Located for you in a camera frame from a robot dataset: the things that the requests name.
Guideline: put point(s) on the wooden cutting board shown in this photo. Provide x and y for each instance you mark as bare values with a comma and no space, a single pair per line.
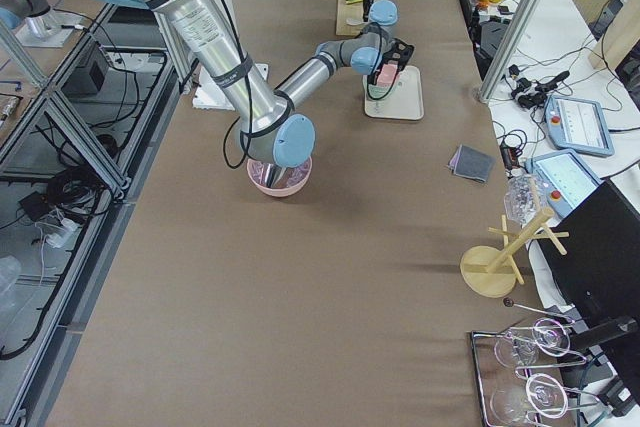
347,10

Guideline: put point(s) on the aluminium frame post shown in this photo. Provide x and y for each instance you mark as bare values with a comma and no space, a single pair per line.
506,49

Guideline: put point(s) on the grey purple folded cloth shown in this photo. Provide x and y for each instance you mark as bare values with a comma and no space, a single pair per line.
471,164

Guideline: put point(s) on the crumpled clear plastic bag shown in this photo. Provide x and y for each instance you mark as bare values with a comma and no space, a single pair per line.
524,198

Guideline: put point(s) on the wire glass rack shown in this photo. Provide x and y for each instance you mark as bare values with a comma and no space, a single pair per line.
518,376

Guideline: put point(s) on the blue teach pendant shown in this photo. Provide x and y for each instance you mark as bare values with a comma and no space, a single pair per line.
567,180
578,124

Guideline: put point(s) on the large pink ice bowl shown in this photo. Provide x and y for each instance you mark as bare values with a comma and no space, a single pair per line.
278,182

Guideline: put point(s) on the wooden mug tree stand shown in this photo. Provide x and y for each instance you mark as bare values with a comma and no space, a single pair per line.
493,272

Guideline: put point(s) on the small pink bowl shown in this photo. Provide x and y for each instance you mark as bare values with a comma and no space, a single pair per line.
387,76

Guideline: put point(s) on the wine glass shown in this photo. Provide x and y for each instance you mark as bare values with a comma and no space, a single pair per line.
541,398
521,346

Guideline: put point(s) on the white rabbit tray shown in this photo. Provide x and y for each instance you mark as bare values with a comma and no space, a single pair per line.
405,102

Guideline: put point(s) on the black power box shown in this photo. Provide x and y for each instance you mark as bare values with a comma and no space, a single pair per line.
89,75

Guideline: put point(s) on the blue teach pendant far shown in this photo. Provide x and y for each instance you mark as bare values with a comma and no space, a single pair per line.
578,124

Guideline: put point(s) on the wine glass upper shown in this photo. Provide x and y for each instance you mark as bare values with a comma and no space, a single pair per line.
521,346

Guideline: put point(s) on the wine glass lower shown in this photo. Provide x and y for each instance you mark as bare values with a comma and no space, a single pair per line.
541,398

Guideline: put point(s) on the blue teach pendant near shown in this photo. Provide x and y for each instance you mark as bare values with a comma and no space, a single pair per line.
567,180

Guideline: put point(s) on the black monitor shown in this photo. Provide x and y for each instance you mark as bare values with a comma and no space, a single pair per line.
599,273

